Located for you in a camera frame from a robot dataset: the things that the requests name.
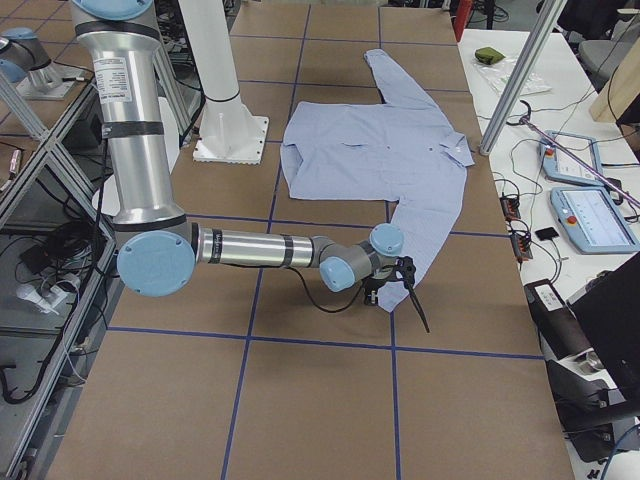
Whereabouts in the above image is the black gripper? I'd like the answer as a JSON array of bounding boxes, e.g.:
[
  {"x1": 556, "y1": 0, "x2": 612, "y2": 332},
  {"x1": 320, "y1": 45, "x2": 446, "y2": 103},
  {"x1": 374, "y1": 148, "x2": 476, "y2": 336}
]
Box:
[{"x1": 363, "y1": 269, "x2": 397, "y2": 306}]

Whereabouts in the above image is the light blue striped shirt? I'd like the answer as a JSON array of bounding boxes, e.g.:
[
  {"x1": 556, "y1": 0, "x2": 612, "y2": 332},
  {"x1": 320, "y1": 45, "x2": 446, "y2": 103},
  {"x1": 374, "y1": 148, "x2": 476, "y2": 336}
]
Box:
[{"x1": 280, "y1": 49, "x2": 474, "y2": 281}]

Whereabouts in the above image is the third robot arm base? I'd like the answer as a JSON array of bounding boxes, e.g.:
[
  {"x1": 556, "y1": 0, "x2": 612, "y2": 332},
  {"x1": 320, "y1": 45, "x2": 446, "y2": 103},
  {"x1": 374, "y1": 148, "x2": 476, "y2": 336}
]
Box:
[{"x1": 1, "y1": 27, "x2": 86, "y2": 100}]

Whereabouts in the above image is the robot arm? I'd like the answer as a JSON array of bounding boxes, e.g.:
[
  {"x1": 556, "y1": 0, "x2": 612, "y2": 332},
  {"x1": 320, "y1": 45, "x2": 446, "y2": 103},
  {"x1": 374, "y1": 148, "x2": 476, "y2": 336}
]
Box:
[{"x1": 70, "y1": 1, "x2": 405, "y2": 297}]

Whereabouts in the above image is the black small device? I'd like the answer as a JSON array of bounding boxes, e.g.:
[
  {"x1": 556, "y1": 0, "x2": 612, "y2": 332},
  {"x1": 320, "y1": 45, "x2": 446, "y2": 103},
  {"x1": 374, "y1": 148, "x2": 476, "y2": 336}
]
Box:
[{"x1": 535, "y1": 227, "x2": 559, "y2": 241}]

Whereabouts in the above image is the teach pendant far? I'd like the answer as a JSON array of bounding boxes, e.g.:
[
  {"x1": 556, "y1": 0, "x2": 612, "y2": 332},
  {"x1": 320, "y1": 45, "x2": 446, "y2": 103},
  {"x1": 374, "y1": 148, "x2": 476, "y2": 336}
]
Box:
[{"x1": 539, "y1": 130, "x2": 603, "y2": 186}]

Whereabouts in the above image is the teach pendant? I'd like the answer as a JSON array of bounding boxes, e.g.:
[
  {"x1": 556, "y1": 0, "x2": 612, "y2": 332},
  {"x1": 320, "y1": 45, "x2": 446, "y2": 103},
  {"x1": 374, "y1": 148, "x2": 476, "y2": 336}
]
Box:
[
  {"x1": 549, "y1": 186, "x2": 639, "y2": 254},
  {"x1": 539, "y1": 130, "x2": 603, "y2": 186}
]

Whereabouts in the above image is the reacher grabber tool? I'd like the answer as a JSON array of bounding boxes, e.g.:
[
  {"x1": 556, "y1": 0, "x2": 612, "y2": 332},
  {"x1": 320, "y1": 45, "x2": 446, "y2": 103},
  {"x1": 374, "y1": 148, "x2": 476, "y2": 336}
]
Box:
[{"x1": 508, "y1": 100, "x2": 640, "y2": 208}]

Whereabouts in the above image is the teach pendant near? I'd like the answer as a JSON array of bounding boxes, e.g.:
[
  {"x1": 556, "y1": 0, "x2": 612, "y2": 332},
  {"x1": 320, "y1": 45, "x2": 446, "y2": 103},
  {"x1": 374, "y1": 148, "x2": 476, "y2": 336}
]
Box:
[{"x1": 549, "y1": 186, "x2": 639, "y2": 254}]

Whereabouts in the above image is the black monitor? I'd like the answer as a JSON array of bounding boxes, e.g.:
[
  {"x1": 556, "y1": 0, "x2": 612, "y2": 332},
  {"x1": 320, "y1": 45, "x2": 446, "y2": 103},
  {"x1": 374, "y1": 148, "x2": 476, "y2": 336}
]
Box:
[{"x1": 572, "y1": 255, "x2": 639, "y2": 399}]

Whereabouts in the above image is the clear plastic bag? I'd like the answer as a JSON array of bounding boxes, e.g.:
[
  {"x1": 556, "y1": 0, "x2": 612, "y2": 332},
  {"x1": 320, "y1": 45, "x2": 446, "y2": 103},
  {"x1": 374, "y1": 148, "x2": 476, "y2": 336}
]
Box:
[{"x1": 477, "y1": 58, "x2": 553, "y2": 95}]

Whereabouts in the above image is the green cloth pouch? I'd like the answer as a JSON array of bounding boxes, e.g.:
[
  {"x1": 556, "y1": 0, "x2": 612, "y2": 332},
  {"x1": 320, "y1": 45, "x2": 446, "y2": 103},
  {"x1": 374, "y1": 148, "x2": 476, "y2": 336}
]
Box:
[{"x1": 474, "y1": 46, "x2": 505, "y2": 65}]

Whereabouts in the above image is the white power strip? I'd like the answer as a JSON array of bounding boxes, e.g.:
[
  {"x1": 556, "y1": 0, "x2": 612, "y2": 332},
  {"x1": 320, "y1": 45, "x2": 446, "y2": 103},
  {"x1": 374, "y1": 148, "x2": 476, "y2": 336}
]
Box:
[{"x1": 16, "y1": 282, "x2": 79, "y2": 315}]

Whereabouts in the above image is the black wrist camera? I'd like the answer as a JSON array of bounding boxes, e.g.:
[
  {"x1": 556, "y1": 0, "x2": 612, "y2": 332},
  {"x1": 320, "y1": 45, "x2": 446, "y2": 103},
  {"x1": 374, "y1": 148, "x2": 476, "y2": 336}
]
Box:
[{"x1": 394, "y1": 256, "x2": 416, "y2": 290}]

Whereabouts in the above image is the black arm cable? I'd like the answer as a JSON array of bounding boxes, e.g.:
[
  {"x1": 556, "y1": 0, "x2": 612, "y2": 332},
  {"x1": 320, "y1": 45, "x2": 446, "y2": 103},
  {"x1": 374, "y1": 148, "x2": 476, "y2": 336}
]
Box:
[{"x1": 292, "y1": 267, "x2": 371, "y2": 314}]

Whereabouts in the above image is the aluminium frame post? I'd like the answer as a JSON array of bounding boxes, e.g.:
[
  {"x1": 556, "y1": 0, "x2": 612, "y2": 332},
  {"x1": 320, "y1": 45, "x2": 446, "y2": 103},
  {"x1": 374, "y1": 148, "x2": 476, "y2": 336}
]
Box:
[{"x1": 479, "y1": 0, "x2": 567, "y2": 156}]

